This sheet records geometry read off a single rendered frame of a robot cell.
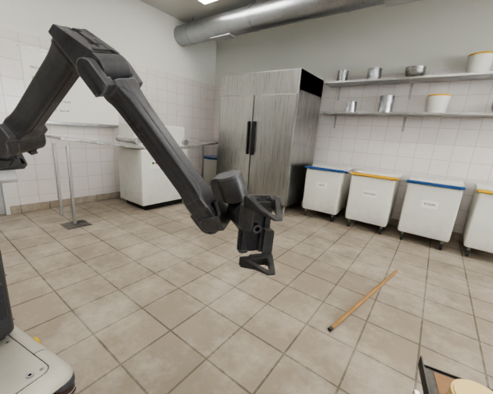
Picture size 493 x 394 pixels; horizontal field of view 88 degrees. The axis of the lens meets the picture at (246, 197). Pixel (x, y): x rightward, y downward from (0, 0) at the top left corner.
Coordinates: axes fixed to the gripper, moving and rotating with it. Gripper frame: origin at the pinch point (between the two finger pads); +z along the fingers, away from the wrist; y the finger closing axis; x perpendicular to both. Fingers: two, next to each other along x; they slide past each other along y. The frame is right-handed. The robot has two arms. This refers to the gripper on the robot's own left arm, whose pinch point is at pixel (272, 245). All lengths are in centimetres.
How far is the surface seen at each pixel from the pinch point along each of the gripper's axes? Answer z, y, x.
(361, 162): -276, 11, -278
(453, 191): -145, 24, -287
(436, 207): -154, 44, -281
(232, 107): -379, -55, -97
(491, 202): -119, 27, -306
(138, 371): -73, 100, 26
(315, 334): -71, 98, -74
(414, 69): -223, -111, -280
